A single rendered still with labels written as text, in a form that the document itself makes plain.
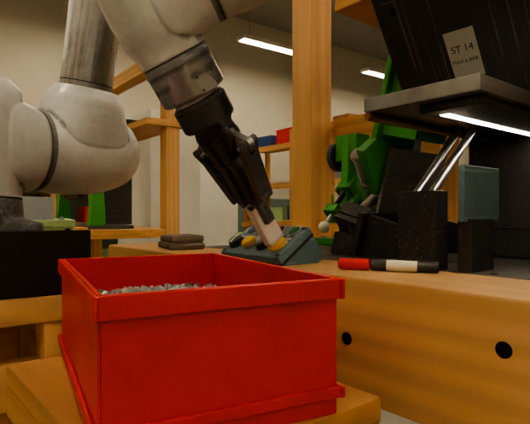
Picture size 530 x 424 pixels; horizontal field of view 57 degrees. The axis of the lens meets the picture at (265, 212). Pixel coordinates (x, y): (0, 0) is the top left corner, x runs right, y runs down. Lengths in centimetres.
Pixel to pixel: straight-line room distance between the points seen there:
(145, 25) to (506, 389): 54
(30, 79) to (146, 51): 733
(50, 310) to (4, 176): 24
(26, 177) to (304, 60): 97
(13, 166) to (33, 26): 728
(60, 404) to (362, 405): 28
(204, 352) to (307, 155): 119
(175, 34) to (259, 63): 921
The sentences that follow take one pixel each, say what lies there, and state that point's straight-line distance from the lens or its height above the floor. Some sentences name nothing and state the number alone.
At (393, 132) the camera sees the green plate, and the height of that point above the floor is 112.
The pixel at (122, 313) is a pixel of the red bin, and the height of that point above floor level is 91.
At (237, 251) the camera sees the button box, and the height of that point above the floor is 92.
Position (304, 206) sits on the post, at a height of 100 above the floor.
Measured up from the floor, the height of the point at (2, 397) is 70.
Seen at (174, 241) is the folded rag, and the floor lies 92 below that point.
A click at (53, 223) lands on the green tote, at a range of 135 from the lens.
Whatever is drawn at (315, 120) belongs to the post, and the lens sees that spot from 155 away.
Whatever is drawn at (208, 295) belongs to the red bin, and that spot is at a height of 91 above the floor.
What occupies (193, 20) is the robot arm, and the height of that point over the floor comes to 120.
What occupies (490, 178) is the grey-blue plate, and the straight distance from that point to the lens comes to 75.
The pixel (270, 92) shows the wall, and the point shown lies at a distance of 984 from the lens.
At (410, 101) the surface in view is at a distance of 64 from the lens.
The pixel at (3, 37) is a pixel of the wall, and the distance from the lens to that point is 802.
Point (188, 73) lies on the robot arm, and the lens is 63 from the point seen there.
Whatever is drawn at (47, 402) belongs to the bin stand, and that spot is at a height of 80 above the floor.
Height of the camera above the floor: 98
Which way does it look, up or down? level
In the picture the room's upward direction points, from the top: straight up
